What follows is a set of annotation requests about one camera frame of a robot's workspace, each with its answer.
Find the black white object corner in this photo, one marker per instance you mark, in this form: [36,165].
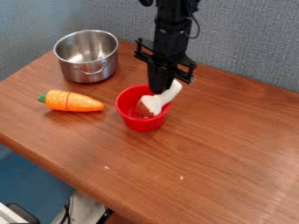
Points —
[13,214]

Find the orange toy carrot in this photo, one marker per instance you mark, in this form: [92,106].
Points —
[69,101]

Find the stainless steel pot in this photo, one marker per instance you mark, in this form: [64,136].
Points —
[88,54]

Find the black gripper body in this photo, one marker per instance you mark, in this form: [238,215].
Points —
[168,51]

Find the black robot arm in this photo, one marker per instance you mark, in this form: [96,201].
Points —
[174,13]

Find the red plastic bowl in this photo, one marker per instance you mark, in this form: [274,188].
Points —
[126,107]

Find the white table leg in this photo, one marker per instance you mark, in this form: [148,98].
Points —
[86,210]

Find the brown white plush mushroom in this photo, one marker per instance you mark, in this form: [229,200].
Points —
[150,104]

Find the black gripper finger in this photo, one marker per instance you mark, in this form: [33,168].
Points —
[161,77]

